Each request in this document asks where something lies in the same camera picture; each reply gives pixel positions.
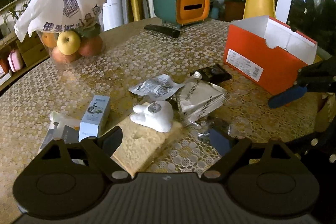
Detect silver foil snack bag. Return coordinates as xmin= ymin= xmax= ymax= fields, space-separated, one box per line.
xmin=174 ymin=79 xmax=231 ymax=126

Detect green white tissue pack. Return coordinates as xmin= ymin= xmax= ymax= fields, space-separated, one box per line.
xmin=38 ymin=111 xmax=80 ymax=153

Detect yellow apple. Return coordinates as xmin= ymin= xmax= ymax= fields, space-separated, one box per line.
xmin=57 ymin=31 xmax=81 ymax=56

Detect silver printed sachet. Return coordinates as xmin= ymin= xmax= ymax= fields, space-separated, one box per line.
xmin=129 ymin=74 xmax=185 ymax=101

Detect orange teal tissue box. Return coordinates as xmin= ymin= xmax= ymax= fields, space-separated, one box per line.
xmin=153 ymin=0 xmax=210 ymax=27

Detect white rabbit figurine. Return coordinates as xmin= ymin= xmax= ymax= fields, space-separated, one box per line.
xmin=130 ymin=101 xmax=174 ymax=133

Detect pink small case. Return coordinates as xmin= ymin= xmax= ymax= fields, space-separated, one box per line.
xmin=7 ymin=50 xmax=24 ymax=72

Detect black glossy snack packet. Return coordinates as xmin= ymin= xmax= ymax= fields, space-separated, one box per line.
xmin=190 ymin=64 xmax=232 ymax=85

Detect red shoe box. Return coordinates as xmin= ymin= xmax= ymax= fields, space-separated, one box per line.
xmin=223 ymin=15 xmax=318 ymax=95

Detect black remote control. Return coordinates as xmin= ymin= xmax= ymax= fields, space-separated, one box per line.
xmin=144 ymin=24 xmax=180 ymax=38

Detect red apple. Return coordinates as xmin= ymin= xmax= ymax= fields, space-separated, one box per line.
xmin=78 ymin=36 xmax=103 ymax=57

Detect light blue small box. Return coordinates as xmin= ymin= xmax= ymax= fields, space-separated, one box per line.
xmin=79 ymin=95 xmax=110 ymax=141

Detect blue plastic wrapper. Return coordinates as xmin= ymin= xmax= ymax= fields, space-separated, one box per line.
xmin=198 ymin=117 xmax=233 ymax=156

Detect white plastic fruit bag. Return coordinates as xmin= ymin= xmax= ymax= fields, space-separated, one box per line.
xmin=14 ymin=0 xmax=106 ymax=41

